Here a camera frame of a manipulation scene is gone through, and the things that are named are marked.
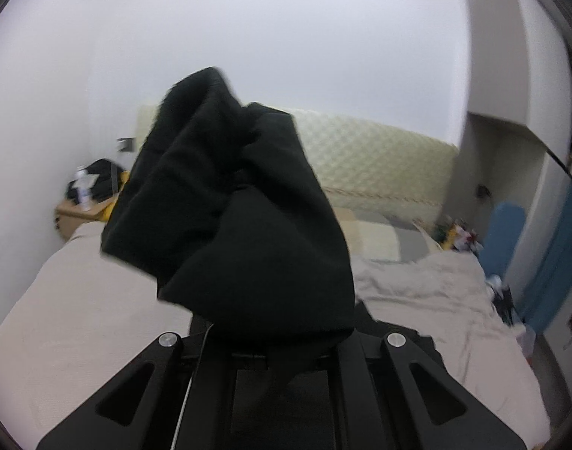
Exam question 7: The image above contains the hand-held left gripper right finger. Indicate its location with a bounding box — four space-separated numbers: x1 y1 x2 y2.
332 322 527 450

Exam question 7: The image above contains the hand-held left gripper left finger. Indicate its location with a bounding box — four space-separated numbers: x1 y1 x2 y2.
36 332 231 450

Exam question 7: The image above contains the black garment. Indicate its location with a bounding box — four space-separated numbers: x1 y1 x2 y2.
101 66 443 387

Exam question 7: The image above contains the plaid grey beige pillow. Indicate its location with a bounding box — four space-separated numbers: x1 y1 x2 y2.
336 208 439 263

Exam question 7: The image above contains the bed with beige sheet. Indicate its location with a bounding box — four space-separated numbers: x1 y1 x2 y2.
0 218 551 450

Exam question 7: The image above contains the clutter beside bed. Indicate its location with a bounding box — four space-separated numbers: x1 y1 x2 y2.
485 274 538 358

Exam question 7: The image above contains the pile of colourful small clutter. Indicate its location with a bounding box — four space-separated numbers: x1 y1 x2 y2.
431 216 484 255

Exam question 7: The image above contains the yellow cloth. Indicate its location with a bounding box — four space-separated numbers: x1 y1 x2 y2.
96 171 132 224

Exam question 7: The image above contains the cream quilted headboard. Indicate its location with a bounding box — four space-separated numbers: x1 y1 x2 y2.
137 104 459 226

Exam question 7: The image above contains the wooden nightstand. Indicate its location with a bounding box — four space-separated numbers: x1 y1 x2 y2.
55 197 118 243

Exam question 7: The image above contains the clear plastic bottle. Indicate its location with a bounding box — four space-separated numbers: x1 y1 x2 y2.
76 165 93 212

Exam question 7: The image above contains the blue hanging cloth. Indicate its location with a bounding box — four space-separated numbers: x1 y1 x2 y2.
520 180 572 335

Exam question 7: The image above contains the black bag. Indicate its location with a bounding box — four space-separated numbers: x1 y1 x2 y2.
66 158 127 202

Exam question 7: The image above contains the white wall cabinet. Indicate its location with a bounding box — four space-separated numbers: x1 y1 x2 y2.
457 0 572 226

